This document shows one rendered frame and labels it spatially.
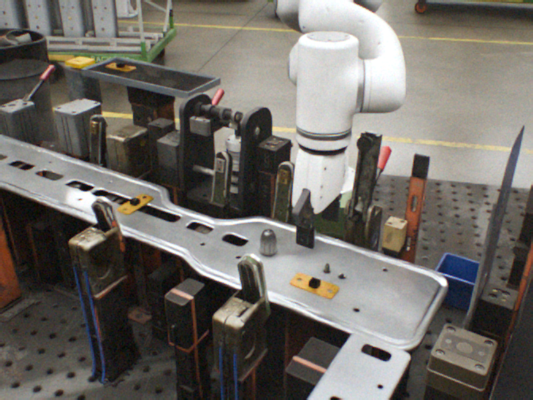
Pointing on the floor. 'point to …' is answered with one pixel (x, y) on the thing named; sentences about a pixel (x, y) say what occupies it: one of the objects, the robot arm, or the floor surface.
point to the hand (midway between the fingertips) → (318, 227)
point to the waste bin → (27, 75)
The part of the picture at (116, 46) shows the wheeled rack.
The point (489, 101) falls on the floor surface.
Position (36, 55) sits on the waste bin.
